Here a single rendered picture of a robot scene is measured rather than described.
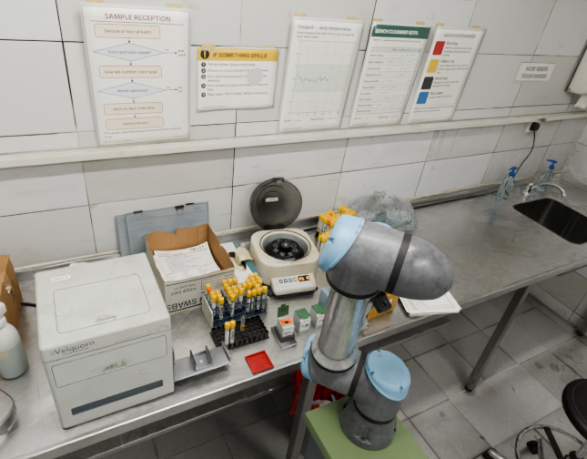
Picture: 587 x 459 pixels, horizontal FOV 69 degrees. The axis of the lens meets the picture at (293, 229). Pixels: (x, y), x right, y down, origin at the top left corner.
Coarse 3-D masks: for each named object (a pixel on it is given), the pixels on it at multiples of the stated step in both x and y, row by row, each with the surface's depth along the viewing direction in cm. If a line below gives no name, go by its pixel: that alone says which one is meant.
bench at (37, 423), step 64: (448, 192) 238; (512, 192) 260; (576, 192) 272; (448, 256) 193; (512, 256) 199; (576, 256) 207; (192, 320) 142; (384, 320) 153; (448, 320) 247; (512, 320) 209; (0, 384) 114; (192, 384) 121; (256, 384) 195; (0, 448) 101; (64, 448) 104
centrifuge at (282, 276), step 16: (256, 240) 165; (272, 240) 172; (304, 240) 169; (256, 256) 160; (272, 256) 156; (304, 256) 159; (272, 272) 155; (288, 272) 157; (304, 272) 160; (272, 288) 155; (288, 288) 155; (304, 288) 157
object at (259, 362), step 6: (252, 354) 132; (258, 354) 133; (264, 354) 133; (246, 360) 130; (252, 360) 131; (258, 360) 131; (264, 360) 132; (252, 366) 129; (258, 366) 129; (264, 366) 130; (270, 366) 129; (252, 372) 127; (258, 372) 128
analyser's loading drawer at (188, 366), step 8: (224, 344) 127; (200, 352) 125; (208, 352) 123; (216, 352) 127; (224, 352) 127; (176, 360) 123; (184, 360) 123; (192, 360) 122; (200, 360) 124; (208, 360) 124; (216, 360) 125; (224, 360) 125; (176, 368) 121; (184, 368) 121; (192, 368) 121; (200, 368) 121; (208, 368) 122; (176, 376) 118; (184, 376) 119
